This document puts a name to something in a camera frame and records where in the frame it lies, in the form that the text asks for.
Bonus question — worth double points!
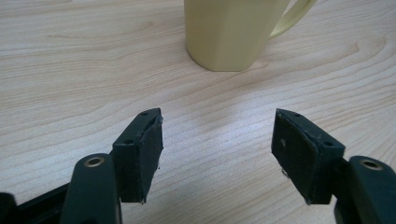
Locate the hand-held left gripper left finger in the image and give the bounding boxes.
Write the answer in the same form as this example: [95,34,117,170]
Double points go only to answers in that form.
[111,107,164,205]

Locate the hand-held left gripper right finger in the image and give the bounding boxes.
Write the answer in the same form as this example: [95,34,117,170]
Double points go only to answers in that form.
[271,107,347,206]

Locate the yellow mug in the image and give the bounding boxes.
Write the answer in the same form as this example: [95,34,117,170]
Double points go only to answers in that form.
[183,0,318,73]

